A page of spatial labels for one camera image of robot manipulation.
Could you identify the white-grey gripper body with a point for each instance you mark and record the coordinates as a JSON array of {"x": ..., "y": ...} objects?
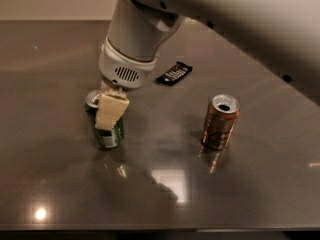
[{"x": 124, "y": 71}]

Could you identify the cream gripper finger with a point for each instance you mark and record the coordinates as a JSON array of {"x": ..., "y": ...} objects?
[{"x": 111, "y": 107}]

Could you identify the green soda can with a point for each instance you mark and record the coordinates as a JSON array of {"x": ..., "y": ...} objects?
[{"x": 105, "y": 138}]

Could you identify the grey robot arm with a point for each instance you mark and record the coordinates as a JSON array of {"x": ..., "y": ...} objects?
[{"x": 284, "y": 35}]

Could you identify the orange-brown soda can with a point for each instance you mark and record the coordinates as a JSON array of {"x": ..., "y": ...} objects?
[{"x": 222, "y": 114}]

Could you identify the black candy bar wrapper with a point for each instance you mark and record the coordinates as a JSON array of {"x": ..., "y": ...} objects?
[{"x": 174, "y": 74}]

